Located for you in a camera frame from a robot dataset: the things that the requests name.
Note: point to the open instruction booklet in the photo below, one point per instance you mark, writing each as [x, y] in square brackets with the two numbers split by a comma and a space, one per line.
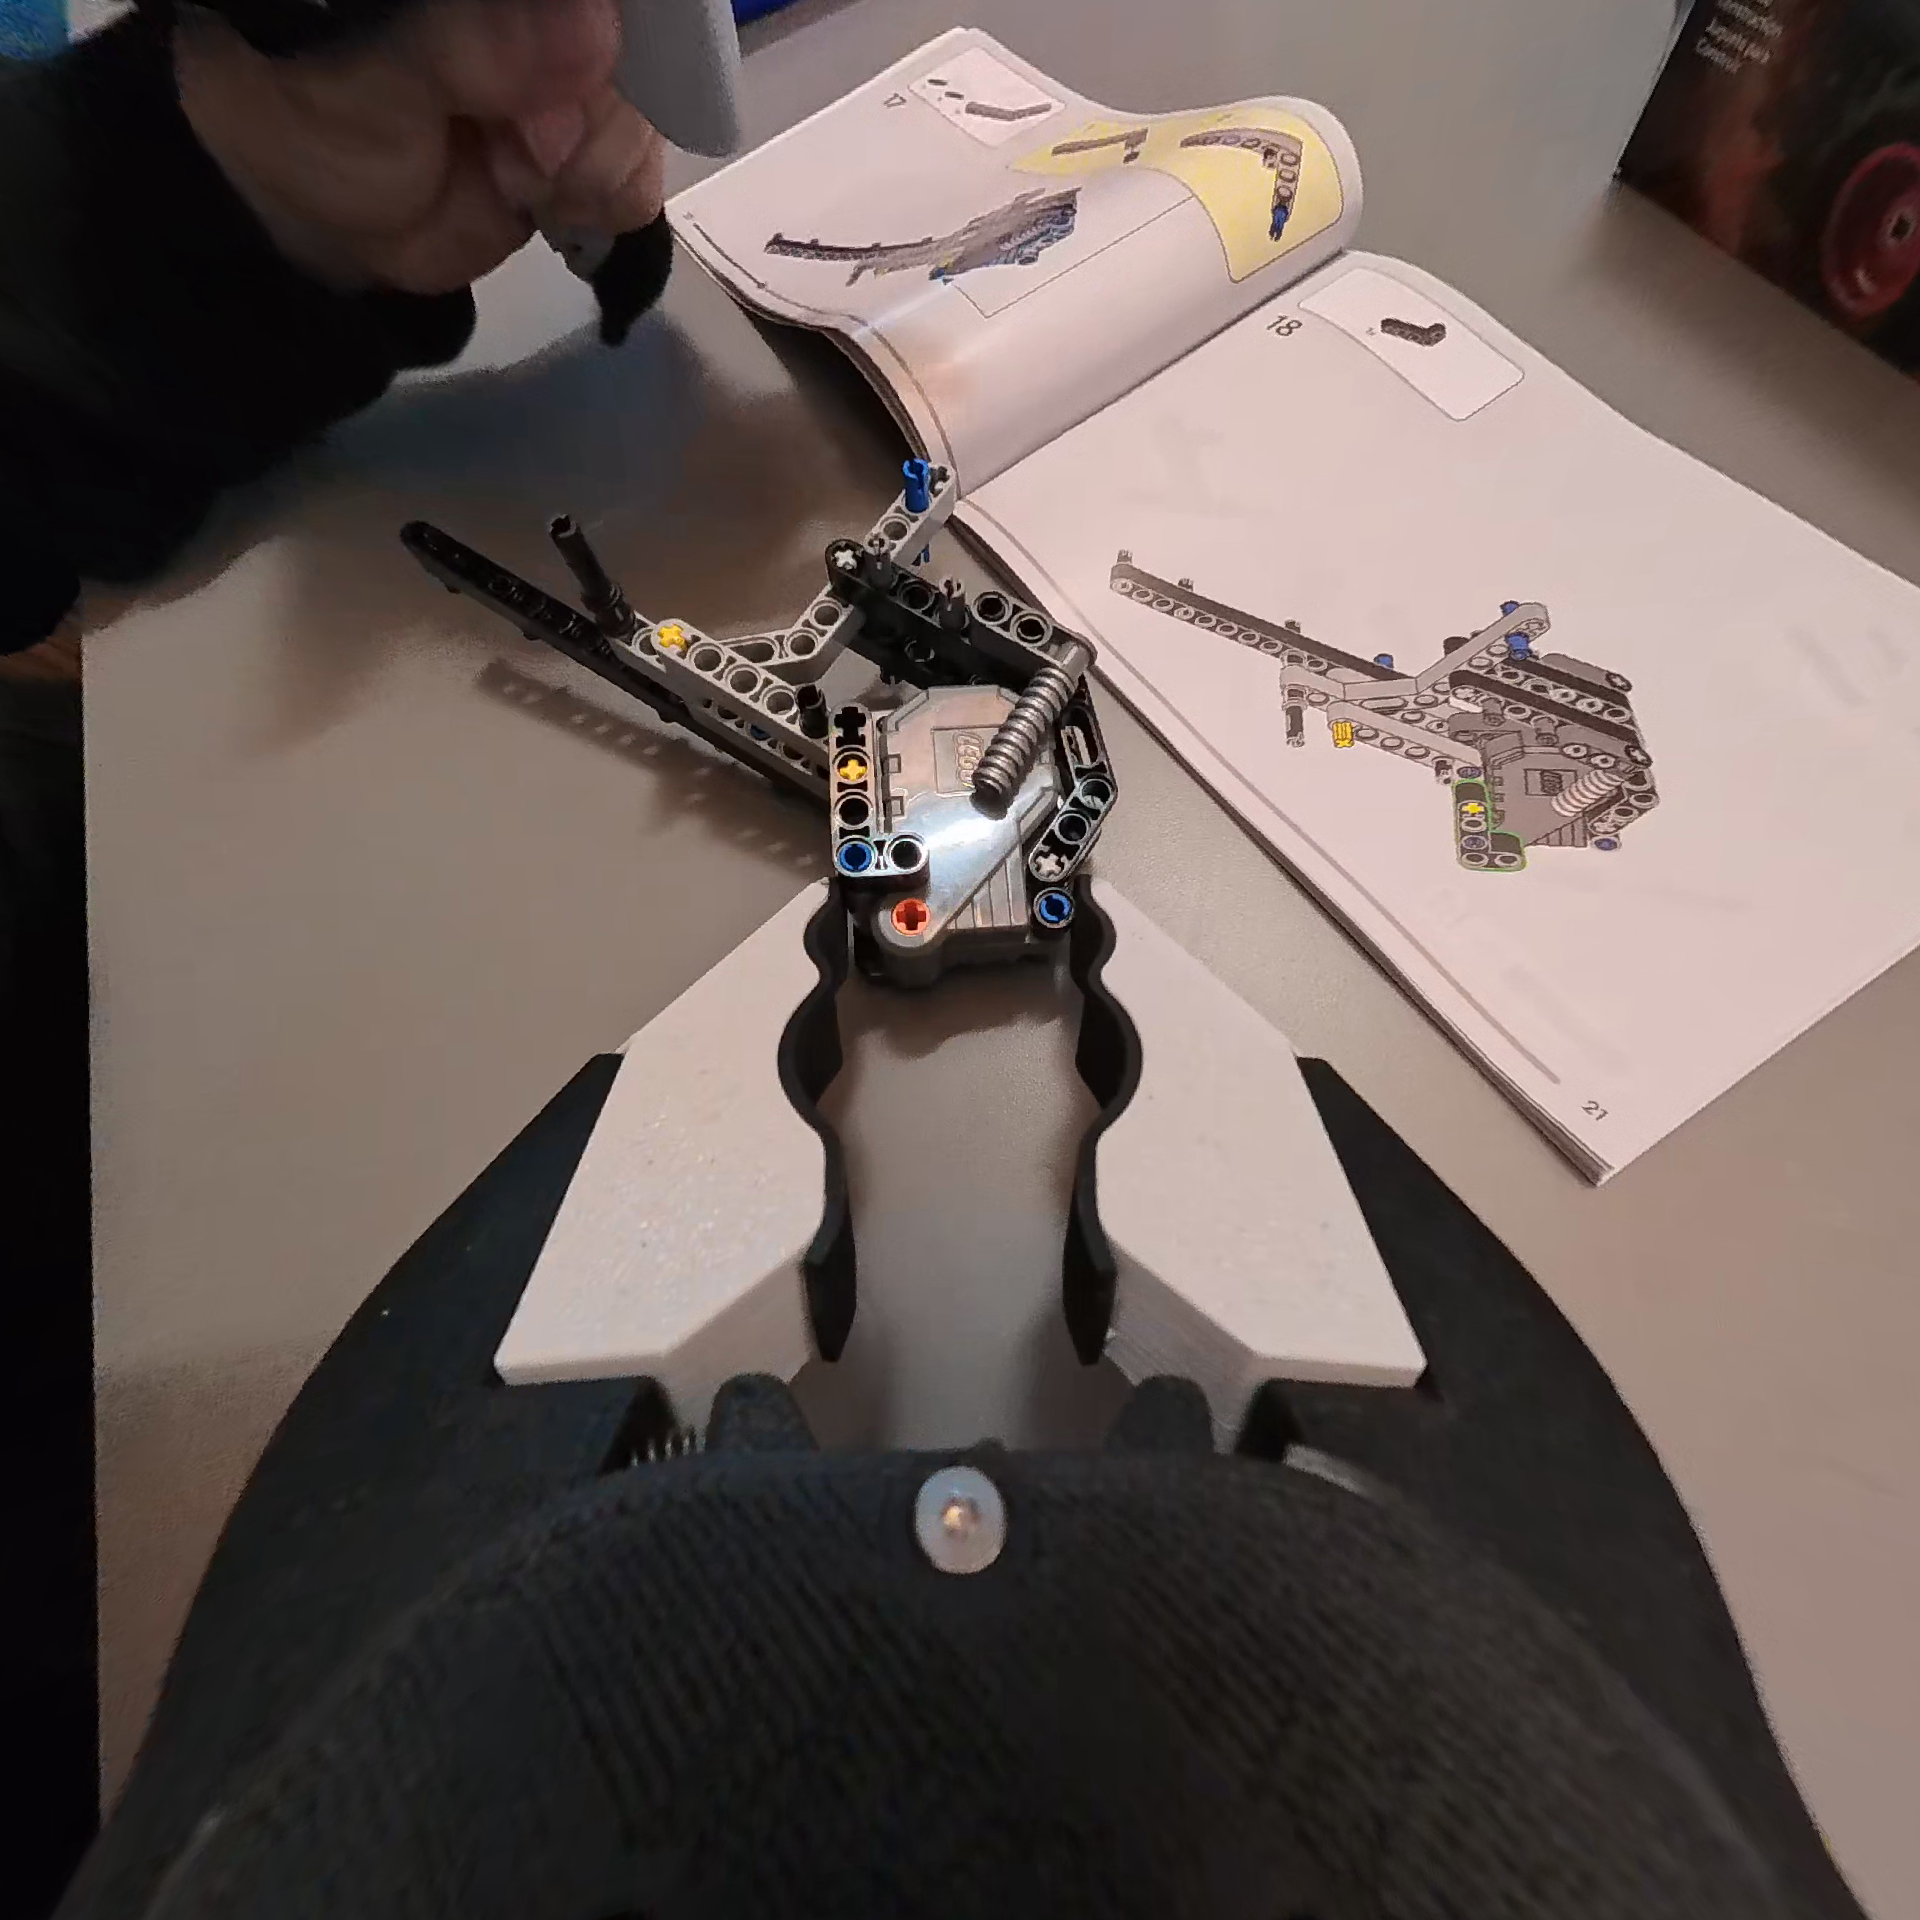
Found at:
[1351, 600]

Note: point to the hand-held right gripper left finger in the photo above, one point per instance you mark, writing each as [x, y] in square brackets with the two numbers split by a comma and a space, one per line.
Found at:
[675, 1198]

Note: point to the person's dark clothing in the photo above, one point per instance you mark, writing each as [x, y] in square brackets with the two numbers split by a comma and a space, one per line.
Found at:
[38, 1198]

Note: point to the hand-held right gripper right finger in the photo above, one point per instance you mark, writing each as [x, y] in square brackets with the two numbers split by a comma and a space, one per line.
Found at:
[1260, 1214]

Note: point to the person's left hand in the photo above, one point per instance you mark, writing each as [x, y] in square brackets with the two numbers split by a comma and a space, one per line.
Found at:
[420, 135]

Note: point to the dark printed toy box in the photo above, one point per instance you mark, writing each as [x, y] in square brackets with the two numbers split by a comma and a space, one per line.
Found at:
[1798, 148]

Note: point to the grey black toy brick assembly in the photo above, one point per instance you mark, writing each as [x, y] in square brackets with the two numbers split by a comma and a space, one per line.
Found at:
[963, 750]

